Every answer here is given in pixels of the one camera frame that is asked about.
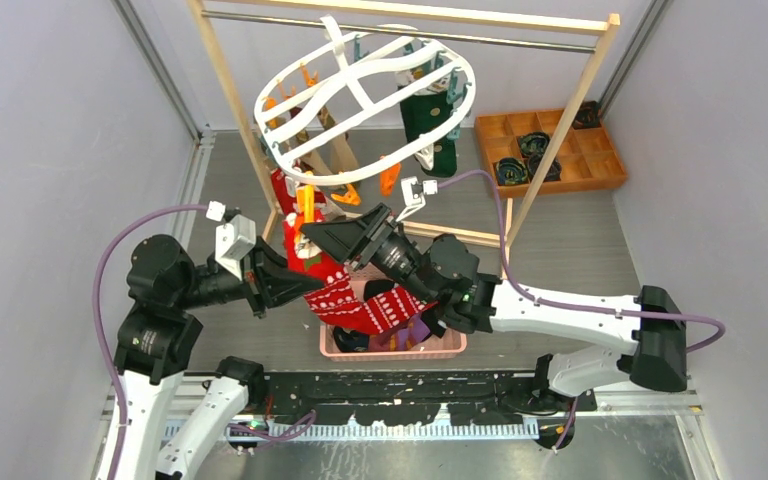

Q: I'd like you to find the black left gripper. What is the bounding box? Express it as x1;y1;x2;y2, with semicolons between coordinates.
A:
177;232;326;315

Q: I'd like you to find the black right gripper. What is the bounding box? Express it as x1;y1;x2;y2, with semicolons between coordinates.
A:
300;203;438;306

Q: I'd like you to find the red patterned white dot sock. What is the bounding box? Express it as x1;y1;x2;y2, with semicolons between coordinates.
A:
327;286;435;335

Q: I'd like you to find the navy santa sock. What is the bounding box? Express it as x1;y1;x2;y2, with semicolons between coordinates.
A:
332;327;370;353

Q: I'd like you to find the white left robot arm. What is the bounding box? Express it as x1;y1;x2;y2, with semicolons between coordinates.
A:
97;234;324;479

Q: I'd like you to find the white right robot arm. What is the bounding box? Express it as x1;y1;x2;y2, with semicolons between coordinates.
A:
300;204;688;411

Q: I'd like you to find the white oval clip hanger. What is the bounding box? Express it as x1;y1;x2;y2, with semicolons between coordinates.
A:
254;16;476;186

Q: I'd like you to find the striped beige maroon sock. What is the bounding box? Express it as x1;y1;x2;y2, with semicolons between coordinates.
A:
274;79;362;177

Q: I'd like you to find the pink perforated plastic basket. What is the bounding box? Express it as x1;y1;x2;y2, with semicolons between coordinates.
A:
319;265;467;362

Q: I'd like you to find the green sock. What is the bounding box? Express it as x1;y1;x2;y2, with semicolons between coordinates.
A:
399;77;457;178

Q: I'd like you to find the rolled dark sock in tray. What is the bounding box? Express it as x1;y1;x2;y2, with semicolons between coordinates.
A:
516;131;551;159

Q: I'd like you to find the orange wooden divided tray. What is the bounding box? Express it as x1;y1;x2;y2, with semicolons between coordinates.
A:
475;109;629;201

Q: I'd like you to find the metal hanging rod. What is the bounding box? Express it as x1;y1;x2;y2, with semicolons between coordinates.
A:
200;10;595;54

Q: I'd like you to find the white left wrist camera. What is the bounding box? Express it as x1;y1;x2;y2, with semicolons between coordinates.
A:
205;201;257;281

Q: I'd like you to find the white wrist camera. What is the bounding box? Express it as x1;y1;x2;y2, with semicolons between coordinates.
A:
205;201;257;281
396;176;438;222

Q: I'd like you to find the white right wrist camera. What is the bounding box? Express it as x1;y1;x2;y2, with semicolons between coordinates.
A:
396;176;438;222

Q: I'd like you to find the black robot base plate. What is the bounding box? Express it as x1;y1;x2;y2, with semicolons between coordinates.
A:
241;370;571;426

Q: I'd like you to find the wooden clothes rack frame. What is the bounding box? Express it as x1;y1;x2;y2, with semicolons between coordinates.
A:
188;0;622;280

